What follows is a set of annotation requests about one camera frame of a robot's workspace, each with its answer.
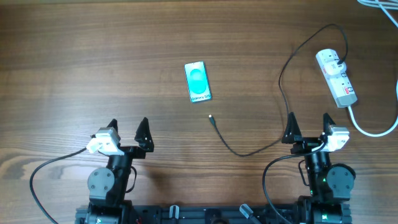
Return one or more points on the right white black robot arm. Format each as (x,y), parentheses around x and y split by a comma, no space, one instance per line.
(330,184)

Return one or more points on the white power strip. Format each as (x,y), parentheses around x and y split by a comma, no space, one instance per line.
(339,85)

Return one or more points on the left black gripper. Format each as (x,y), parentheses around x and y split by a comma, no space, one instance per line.
(145,142)

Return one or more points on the turquoise Galaxy smartphone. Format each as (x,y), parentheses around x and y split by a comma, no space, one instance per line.
(197,82)

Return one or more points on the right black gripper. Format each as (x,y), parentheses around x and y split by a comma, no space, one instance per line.
(308,143)

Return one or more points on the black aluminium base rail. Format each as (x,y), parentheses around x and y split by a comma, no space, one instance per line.
(259,214)

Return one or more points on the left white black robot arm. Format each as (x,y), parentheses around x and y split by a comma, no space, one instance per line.
(108,185)

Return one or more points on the white charger plug adapter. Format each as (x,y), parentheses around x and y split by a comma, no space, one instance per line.
(333,68)

